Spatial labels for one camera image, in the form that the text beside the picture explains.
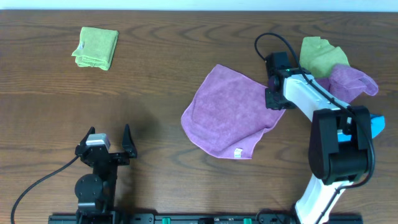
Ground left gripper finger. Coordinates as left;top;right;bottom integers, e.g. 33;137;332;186
122;124;136;153
81;126;95;145

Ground purple cloth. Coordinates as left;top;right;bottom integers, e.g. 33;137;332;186
181;64;284;159
317;64;379;103

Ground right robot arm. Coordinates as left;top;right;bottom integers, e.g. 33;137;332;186
264;52;375;223

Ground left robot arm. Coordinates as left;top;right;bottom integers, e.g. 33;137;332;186
75;124;137;215

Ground crumpled green cloth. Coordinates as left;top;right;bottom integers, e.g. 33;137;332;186
299;37;349;78

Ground crumpled purple cloth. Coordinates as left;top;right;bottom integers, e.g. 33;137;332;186
317;64;379;103

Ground folded green cloth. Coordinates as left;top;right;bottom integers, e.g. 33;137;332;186
72;27;119;71

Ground crumpled blue cloth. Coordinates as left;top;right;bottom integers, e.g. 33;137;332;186
338;114;386;142

